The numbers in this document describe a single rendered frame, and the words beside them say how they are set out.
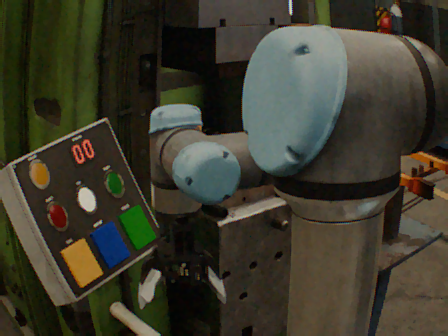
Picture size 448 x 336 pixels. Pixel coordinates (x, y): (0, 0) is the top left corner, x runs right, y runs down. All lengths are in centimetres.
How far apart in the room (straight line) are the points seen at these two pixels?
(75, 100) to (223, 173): 68
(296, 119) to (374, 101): 7
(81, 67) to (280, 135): 100
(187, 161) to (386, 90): 40
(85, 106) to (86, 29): 20
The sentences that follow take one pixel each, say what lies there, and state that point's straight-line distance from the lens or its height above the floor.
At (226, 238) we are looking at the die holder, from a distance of 152.
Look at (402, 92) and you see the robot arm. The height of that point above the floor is 142.
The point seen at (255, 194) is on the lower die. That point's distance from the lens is 162.
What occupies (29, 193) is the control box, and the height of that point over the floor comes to 114.
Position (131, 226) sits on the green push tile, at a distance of 121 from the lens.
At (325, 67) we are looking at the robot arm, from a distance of 44.
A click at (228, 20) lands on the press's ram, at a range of 146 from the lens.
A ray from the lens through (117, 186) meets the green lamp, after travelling 123.
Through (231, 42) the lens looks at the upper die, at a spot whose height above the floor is 132.
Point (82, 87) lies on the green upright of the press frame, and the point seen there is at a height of 124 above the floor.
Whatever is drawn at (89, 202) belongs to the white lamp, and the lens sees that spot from 115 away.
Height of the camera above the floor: 150
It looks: 18 degrees down
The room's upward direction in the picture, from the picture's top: straight up
